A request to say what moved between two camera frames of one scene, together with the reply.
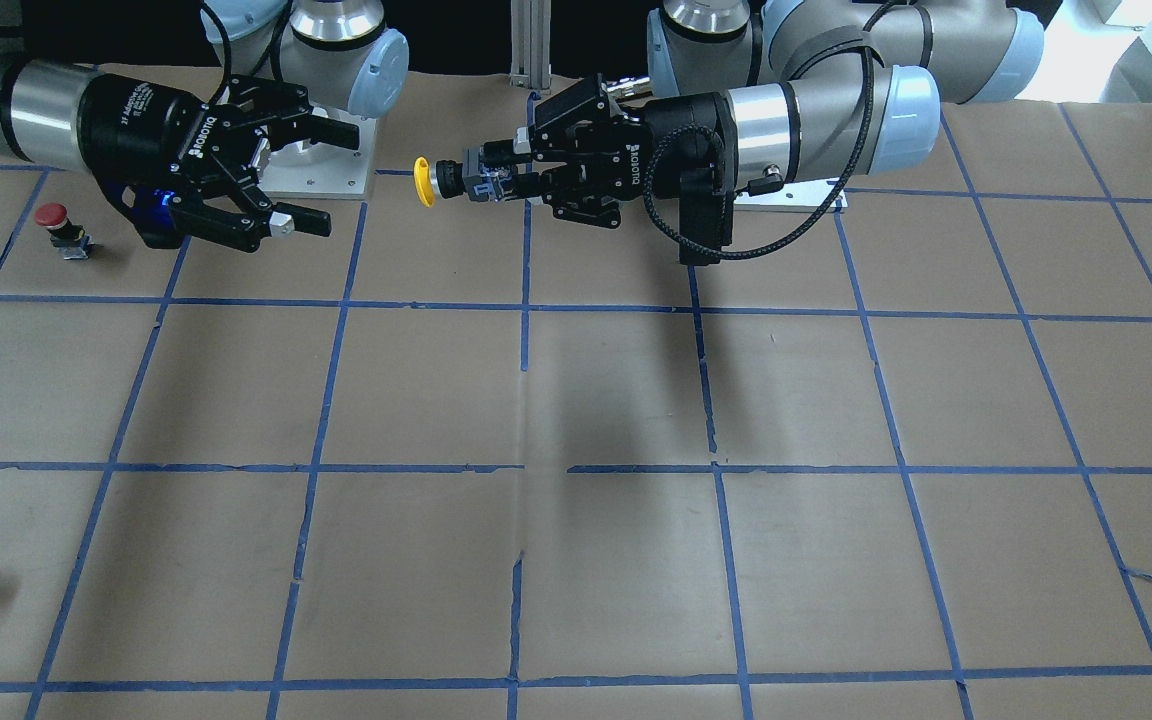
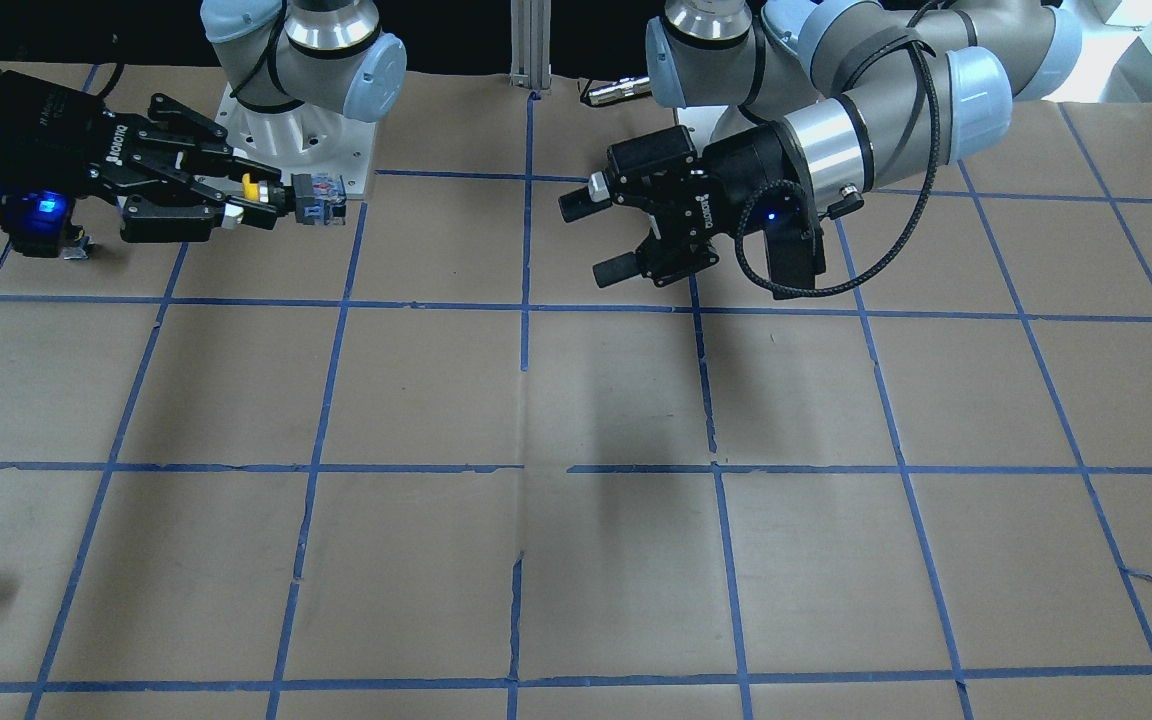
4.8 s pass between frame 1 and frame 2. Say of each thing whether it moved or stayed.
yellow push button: moved
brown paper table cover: stayed
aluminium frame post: stayed
